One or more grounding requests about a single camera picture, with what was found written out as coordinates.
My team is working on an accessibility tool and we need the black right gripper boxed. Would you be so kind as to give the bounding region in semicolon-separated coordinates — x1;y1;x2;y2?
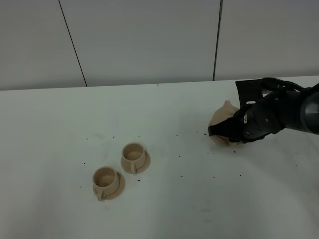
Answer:
208;89;306;144

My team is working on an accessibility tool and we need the brown teapot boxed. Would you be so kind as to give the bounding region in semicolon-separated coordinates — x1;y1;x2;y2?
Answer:
209;100;239;126

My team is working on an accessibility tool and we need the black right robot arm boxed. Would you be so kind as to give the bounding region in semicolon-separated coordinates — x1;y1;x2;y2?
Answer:
208;77;319;145

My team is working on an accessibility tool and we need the brown teapot saucer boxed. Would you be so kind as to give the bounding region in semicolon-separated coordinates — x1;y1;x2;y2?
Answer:
210;135;243;147

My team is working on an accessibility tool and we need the rear cup saucer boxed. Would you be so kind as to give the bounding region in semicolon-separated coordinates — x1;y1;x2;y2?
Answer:
121;151;151;174

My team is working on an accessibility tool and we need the cup saucer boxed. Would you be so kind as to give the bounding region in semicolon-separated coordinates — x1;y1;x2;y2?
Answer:
121;151;151;174
93;172;126;201

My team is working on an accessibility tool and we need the rear brown teacup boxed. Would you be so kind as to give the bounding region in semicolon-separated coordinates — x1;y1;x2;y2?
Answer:
122;143;146;162

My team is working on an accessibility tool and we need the brown teacup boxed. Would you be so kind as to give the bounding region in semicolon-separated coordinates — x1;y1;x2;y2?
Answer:
93;167;120;201
122;143;146;162

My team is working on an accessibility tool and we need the front cup saucer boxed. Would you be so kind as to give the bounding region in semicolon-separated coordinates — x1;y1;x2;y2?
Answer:
93;172;126;201

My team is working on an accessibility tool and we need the front brown teacup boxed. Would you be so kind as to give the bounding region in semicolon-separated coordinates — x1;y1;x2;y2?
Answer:
93;167;120;201

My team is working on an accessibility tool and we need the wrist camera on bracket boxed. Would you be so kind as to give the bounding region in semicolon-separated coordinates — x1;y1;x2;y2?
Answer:
235;79;270;107

